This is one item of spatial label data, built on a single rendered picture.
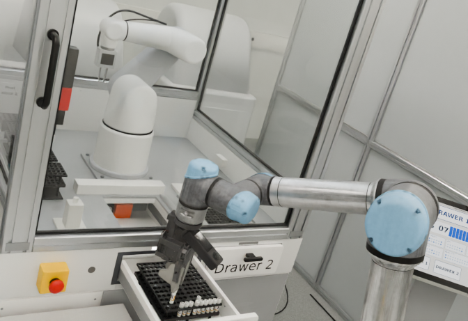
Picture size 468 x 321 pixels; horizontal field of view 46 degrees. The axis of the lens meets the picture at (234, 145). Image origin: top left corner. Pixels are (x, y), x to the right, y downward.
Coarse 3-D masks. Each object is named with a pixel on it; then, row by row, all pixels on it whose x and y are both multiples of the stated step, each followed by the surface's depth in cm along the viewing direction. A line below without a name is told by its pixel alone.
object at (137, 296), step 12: (132, 264) 167; (156, 264) 172; (192, 264) 177; (120, 276) 163; (132, 276) 158; (204, 276) 170; (132, 288) 156; (216, 288) 164; (132, 300) 155; (144, 300) 149; (228, 300) 160; (144, 312) 148; (156, 312) 155; (228, 312) 158
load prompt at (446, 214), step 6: (444, 210) 201; (450, 210) 201; (456, 210) 201; (438, 216) 200; (444, 216) 200; (450, 216) 200; (456, 216) 200; (462, 216) 200; (450, 222) 199; (456, 222) 199; (462, 222) 199
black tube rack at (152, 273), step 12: (144, 264) 165; (144, 276) 159; (156, 276) 160; (192, 276) 165; (144, 288) 158; (156, 288) 155; (168, 288) 156; (180, 288) 158; (192, 288) 160; (204, 288) 161; (156, 300) 154; (168, 300) 152; (180, 300) 152; (192, 300) 154; (216, 312) 157
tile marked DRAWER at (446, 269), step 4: (436, 260) 194; (436, 264) 193; (440, 264) 193; (444, 264) 193; (448, 264) 193; (436, 268) 193; (440, 268) 193; (444, 268) 193; (448, 268) 193; (452, 268) 193; (456, 268) 193; (460, 268) 193; (436, 272) 192; (440, 272) 192; (444, 272) 192; (448, 272) 192; (452, 272) 192; (456, 272) 192; (460, 272) 192; (448, 276) 192; (452, 276) 192; (456, 276) 192; (456, 280) 191
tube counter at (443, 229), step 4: (440, 224) 199; (444, 224) 199; (440, 228) 198; (444, 228) 198; (448, 228) 198; (452, 228) 198; (456, 228) 198; (440, 232) 198; (444, 232) 198; (448, 232) 198; (452, 232) 198; (456, 232) 198; (460, 232) 198; (464, 232) 198; (448, 236) 197; (452, 236) 197; (456, 236) 197; (460, 236) 197; (464, 236) 197; (460, 240) 197; (464, 240) 197
